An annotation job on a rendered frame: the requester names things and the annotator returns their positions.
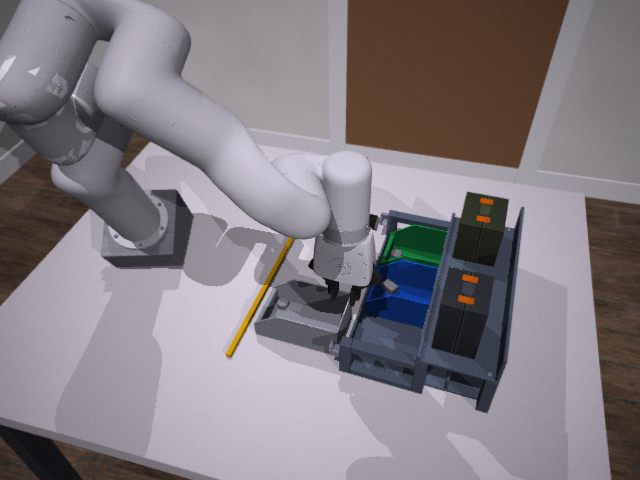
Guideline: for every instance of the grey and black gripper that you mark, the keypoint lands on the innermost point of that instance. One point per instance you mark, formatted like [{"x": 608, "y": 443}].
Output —
[{"x": 336, "y": 263}]

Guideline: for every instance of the blue open bin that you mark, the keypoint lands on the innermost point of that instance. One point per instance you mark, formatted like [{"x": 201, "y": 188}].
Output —
[{"x": 415, "y": 286}]

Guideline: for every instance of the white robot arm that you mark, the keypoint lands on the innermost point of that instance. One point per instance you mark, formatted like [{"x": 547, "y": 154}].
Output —
[{"x": 139, "y": 86}]

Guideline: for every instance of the green open bin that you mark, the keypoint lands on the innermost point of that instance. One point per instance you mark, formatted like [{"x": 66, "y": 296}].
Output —
[{"x": 417, "y": 243}]

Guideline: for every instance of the yellow bar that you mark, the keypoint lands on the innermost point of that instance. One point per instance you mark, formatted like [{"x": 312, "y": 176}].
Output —
[{"x": 258, "y": 300}]

